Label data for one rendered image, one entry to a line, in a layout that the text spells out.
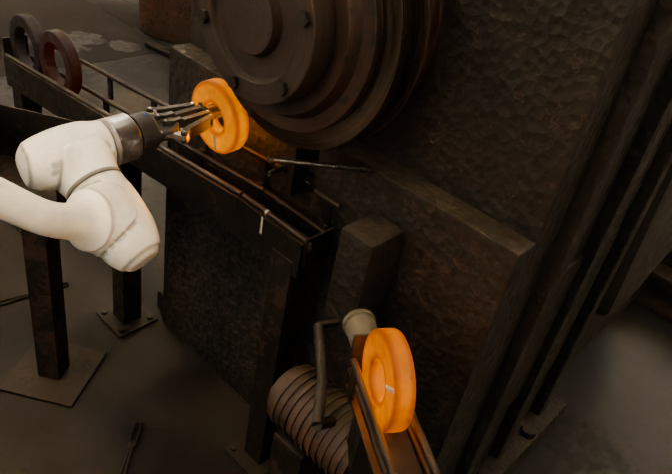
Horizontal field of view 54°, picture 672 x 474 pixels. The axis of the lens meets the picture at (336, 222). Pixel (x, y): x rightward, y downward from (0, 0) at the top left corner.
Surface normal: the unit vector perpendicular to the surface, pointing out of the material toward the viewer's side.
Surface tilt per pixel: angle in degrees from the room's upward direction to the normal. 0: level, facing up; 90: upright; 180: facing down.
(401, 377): 40
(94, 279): 0
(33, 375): 0
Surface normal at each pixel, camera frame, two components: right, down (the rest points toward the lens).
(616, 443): 0.17, -0.82
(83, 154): 0.42, -0.40
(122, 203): 0.67, -0.58
